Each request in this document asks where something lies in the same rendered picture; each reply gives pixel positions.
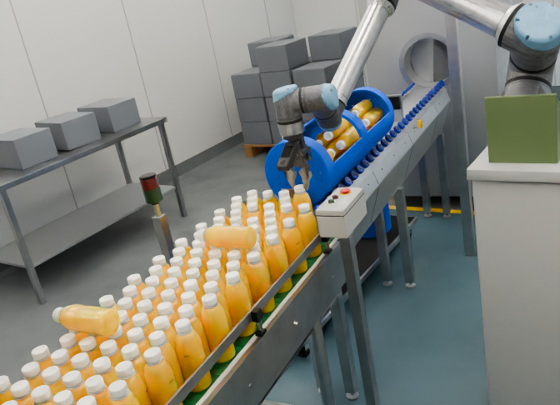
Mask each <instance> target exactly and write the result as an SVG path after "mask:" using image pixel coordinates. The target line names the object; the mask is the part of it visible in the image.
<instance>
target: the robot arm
mask: <svg viewBox="0 0 560 405"><path fill-rule="evenodd" d="M398 1H399V0H367V1H366V4H367V10H366V12H365V13H364V15H363V17H362V21H361V22H360V24H359V26H358V28H357V31H356V32H355V34H354V36H353V38H352V41H351V42H350V45H349V47H348V49H347V51H346V53H345V55H344V57H343V59H342V61H341V63H340V65H339V67H338V69H337V72H336V74H335V76H334V78H333V80H332V82H331V83H328V84H326V83H324V84H322V85H316V86H310V87H300V88H298V86H297V85H296V84H292V85H287V86H284V87H280V88H278V89H276V90H274V91H273V93H272V97H273V102H274V107H275V112H276V116H277V126H278V129H279V133H280V136H282V137H283V140H286V141H288V142H285V145H284V148H283V150H282V153H281V156H280V158H279V160H278V162H277V166H276V168H277V170H278V171H284V173H285V176H286V178H287V180H288V182H289V184H290V185H291V187H292V189H293V190H294V187H295V186H296V184H295V178H296V176H297V172H296V171H295V170H294V167H298V168H301V169H300V171H299V174H300V176H301V177H302V182H303V187H304V189H305V190H306V191H307V190H308V188H309V181H310V179H311V177H312V172H311V171H309V164H308V160H309V161H311V160H312V154H311V149H310V146H306V144H305V140H304V135H303V132H304V130H305V129H304V125H303V115H302V114H304V113H313V115H314V117H315V118H316V121H317V125H318V126H319V127H320V128H321V129H322V130H323V131H325V132H333V131H336V130H337V129H339V128H340V126H341V125H342V121H343V118H342V115H343V112H344V109H345V107H346V106H347V102H348V99H349V98H350V96H351V94H352V92H353V89H354V87H355V85H356V83H357V81H358V79H359V77H360V75H361V72H362V70H363V68H364V66H365V64H366V62H367V60H368V57H369V55H370V53H371V51H372V50H373V47H374V45H375V43H376V41H377V39H378V36H379V34H380V32H381V31H382V29H383V25H384V23H385V22H386V20H387V18H388V17H391V16H392V15H393V14H394V12H395V10H396V8H397V5H398ZM418 1H420V2H422V3H425V4H427V5H429V6H431V7H433V8H436V9H437V10H439V11H441V12H443V13H446V14H447V15H449V16H451V17H454V18H456V19H458V20H460V21H462V22H464V23H466V24H468V25H470V26H472V27H474V28H477V29H479V30H481V31H483V32H485V33H487V34H489V35H491V36H493V37H495V38H496V41H497V45H498V46H499V47H501V48H504V49H506V50H508V51H509V52H510V53H509V60H508V66H507V76H506V82H505V88H504V91H503V93H502V95H501V96H515V95H533V94H550V93H551V91H552V84H553V72H554V68H555V64H556V61H557V58H558V53H559V49H560V9H559V8H557V7H556V6H553V5H552V4H551V3H549V2H531V3H530V4H525V3H522V2H521V3H519V4H517V5H514V6H513V5H510V4H508V3H506V2H504V1H501V0H418ZM308 151H310V156H311V157H309V153H308Z"/></svg>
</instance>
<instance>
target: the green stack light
mask: <svg viewBox="0 0 560 405"><path fill-rule="evenodd" d="M142 193H143V196H144V199H145V202H146V203H147V204H153V203H158V202H160V201H162V200H163V195H162V192H161V188H160V186H159V187H158V188H156V189H154V190H151V191H142Z"/></svg>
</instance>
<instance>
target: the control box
mask: <svg viewBox="0 0 560 405"><path fill-rule="evenodd" d="M343 188H350V192H348V193H345V194H344V193H342V192H340V190H341V189H343ZM334 194H337V195H338V198H335V199H334V202H331V203H329V202H328V199H330V198H332V195H334ZM343 199H344V200H343ZM341 203H342V204H341ZM367 213H368V212H367V206H366V200H365V194H364V188H363V187H338V188H337V189H336V190H335V191H334V192H333V193H332V194H331V195H330V196H329V197H328V198H327V199H326V200H325V201H324V202H323V203H322V204H321V205H320V206H319V207H318V208H317V209H316V215H317V224H318V229H319V234H320V237H321V238H348V237H349V236H350V234H351V233H352V232H353V230H354V229H355V228H356V226H357V225H358V224H359V223H360V222H361V221H362V220H363V218H364V217H365V216H366V214H367Z"/></svg>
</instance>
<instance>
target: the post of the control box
mask: <svg viewBox="0 0 560 405"><path fill-rule="evenodd" d="M339 242H340V247H341V252H342V261H343V266H344V272H345V278H346V283H347V292H348V297H349V302H350V308H351V313H352V322H353V327H354V332H355V338H356V344H357V353H358V358H359V363H360V368H361V374H362V383H363V388H364V393H365V398H366V404H367V405H380V404H379V398H378V388H377V383H376V377H375V372H374V366H373V356H372V350H371V345H370V339H369V334H368V324H367V318H366V313H365V307H364V301H363V291H362V286H361V280H360V275H359V269H358V259H357V254H356V248H355V242H354V237H353V232H352V233H351V234H350V236H349V237H348V238H339Z"/></svg>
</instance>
